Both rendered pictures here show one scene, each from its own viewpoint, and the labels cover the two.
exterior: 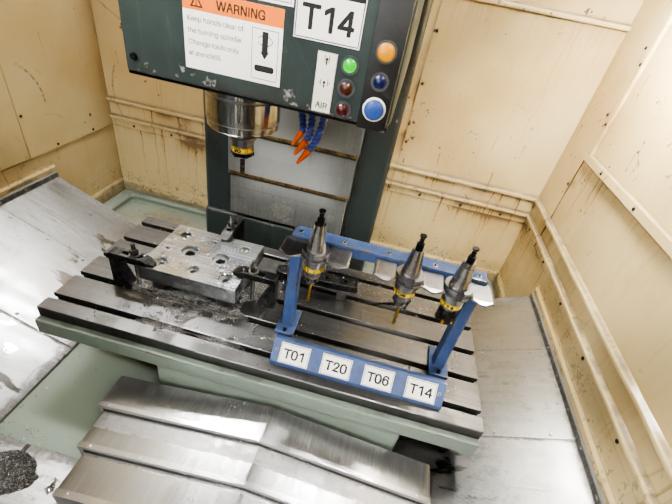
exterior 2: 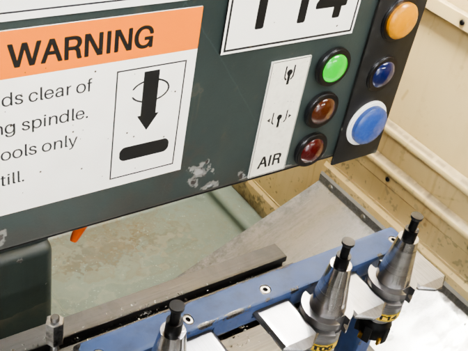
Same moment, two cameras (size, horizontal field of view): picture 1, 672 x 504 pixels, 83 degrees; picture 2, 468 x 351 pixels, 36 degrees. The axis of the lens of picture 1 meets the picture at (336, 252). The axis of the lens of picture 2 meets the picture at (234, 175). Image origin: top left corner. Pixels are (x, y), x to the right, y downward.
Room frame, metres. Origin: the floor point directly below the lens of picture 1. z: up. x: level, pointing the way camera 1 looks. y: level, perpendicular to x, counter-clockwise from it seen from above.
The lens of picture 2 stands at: (0.36, 0.36, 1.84)
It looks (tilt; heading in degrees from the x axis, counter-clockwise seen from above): 36 degrees down; 315
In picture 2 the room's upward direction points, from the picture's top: 11 degrees clockwise
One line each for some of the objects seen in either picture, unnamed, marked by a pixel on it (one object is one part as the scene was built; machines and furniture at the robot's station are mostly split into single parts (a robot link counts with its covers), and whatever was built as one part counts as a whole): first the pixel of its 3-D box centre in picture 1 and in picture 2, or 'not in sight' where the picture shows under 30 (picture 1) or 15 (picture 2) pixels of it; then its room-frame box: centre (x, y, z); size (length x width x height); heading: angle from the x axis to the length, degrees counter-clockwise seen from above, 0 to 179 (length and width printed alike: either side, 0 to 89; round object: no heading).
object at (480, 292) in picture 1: (481, 295); (419, 271); (0.68, -0.34, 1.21); 0.07 x 0.05 x 0.01; 175
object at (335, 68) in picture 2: (349, 65); (333, 67); (0.61, 0.03, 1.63); 0.02 x 0.01 x 0.02; 85
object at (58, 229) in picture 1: (53, 278); not in sight; (0.89, 0.92, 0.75); 0.89 x 0.67 x 0.26; 175
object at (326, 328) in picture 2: (409, 276); (324, 312); (0.69, -0.17, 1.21); 0.06 x 0.06 x 0.03
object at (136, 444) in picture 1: (250, 478); not in sight; (0.42, 0.10, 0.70); 0.90 x 0.30 x 0.16; 85
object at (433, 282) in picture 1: (433, 283); (358, 297); (0.69, -0.23, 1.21); 0.07 x 0.05 x 0.01; 175
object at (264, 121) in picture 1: (243, 98); not in sight; (0.84, 0.26, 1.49); 0.16 x 0.16 x 0.12
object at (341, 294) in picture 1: (316, 283); not in sight; (0.93, 0.04, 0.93); 0.26 x 0.05 x 0.06; 90
